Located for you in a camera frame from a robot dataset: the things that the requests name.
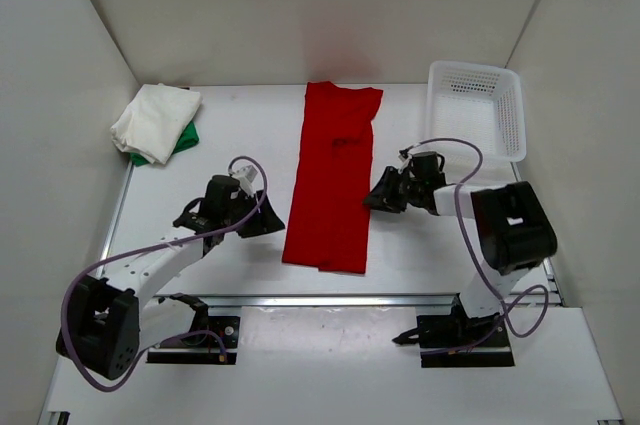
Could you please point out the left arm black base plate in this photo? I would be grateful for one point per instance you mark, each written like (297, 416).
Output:
(203, 349)

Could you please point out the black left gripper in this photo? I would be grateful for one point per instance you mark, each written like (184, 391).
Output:
(266, 221)

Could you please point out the aluminium rail front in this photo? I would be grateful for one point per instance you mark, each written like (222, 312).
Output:
(331, 301)

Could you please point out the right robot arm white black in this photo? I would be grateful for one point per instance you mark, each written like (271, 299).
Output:
(514, 232)

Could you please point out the white t shirt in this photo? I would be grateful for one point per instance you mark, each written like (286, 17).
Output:
(154, 120)

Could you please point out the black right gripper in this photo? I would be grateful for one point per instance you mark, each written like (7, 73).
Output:
(384, 196)

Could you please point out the red t shirt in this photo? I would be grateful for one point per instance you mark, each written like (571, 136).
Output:
(328, 225)

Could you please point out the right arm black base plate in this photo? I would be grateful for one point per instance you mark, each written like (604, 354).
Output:
(445, 343)

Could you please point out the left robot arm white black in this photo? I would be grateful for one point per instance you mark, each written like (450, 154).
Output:
(107, 322)

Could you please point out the white plastic basket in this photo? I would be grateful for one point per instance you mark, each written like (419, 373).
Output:
(480, 104)

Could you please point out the green t shirt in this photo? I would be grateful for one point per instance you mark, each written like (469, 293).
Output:
(188, 139)

